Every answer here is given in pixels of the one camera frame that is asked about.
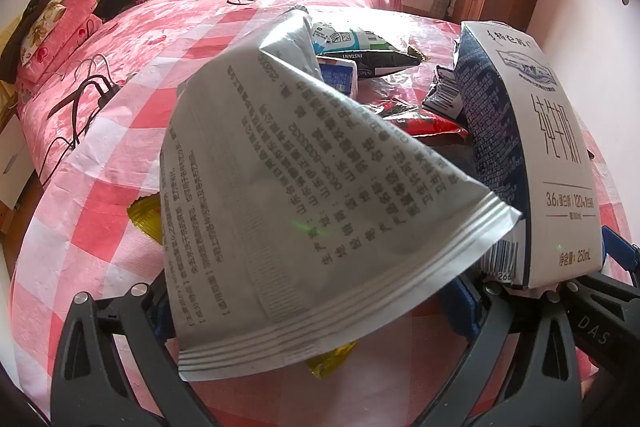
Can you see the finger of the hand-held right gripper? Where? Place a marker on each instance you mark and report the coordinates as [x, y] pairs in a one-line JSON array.
[[621, 254]]

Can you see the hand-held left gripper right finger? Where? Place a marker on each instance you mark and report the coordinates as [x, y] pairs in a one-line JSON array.
[[462, 307]]

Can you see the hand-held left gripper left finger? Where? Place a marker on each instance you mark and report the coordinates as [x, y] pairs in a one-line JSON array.
[[161, 324]]

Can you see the navy white milk carton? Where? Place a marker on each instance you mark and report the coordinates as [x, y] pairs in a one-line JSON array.
[[550, 132]]

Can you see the red black drink packet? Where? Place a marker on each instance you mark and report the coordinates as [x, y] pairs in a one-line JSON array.
[[425, 124]]

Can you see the grey white printed packet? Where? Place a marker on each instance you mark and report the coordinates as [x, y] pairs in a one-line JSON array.
[[300, 187]]

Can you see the blue white snack packet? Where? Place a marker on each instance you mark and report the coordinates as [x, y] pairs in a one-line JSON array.
[[339, 74]]

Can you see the yellow crinkled wrapper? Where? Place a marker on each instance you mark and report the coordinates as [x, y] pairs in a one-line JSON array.
[[145, 218]]

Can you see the red white checked tablecloth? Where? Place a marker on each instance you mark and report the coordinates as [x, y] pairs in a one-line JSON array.
[[100, 187]]

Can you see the black white barcode packet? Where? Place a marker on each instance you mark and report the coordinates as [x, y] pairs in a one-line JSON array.
[[442, 94]]

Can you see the white nightstand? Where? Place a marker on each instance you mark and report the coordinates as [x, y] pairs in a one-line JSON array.
[[15, 162]]

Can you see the green and white snack bag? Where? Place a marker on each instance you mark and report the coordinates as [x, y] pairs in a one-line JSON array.
[[385, 59]]

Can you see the floral cream pillow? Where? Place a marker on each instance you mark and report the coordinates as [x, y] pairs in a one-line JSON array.
[[42, 29]]

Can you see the pink fluffy pillow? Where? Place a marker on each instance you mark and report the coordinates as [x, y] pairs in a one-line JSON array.
[[80, 17]]

